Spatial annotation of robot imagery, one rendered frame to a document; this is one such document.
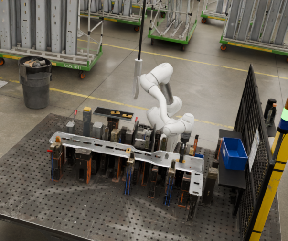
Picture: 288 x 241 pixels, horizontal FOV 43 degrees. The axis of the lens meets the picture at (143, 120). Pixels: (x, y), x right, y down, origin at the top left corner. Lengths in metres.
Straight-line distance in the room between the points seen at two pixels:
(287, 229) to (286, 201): 0.49
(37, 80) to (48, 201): 2.90
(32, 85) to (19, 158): 2.28
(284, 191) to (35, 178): 3.05
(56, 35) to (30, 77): 1.84
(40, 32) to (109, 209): 4.97
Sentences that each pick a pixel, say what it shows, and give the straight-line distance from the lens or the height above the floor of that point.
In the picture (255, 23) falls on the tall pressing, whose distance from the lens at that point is 9.96.
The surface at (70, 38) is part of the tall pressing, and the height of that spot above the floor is 0.62.
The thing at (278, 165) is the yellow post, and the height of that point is 1.47.
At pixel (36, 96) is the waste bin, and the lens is 5.90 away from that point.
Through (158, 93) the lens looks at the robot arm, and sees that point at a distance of 3.20.
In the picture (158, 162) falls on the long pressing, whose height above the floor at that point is 1.00.
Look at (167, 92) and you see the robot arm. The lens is 3.54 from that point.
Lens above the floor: 2.83
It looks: 29 degrees down
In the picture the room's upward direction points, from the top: 7 degrees clockwise
